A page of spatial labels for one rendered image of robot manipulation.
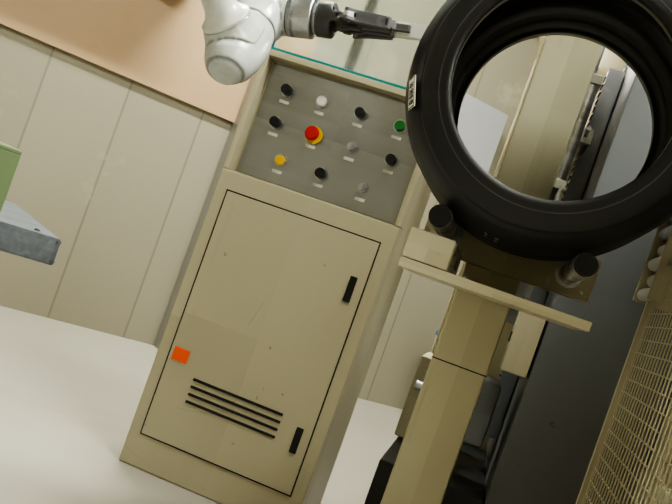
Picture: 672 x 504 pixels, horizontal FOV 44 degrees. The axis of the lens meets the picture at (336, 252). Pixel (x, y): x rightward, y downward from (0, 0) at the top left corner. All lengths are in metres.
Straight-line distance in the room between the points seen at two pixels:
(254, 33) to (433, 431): 0.96
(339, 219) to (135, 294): 2.29
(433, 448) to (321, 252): 0.67
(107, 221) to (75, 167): 0.31
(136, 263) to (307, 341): 2.22
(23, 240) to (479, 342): 1.08
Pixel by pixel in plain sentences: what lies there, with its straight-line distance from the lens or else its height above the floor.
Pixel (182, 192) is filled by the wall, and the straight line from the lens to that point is 4.44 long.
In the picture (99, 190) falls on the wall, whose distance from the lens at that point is 4.33.
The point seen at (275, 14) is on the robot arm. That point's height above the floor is 1.19.
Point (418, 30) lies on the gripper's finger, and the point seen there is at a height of 1.25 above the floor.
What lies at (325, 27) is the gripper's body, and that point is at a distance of 1.77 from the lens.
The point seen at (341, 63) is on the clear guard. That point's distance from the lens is 2.44.
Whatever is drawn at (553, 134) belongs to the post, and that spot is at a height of 1.19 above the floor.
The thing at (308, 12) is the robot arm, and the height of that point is 1.22.
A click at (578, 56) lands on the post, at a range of 2.03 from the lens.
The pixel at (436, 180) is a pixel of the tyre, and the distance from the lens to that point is 1.59.
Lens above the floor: 0.76
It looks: 1 degrees up
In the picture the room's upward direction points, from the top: 20 degrees clockwise
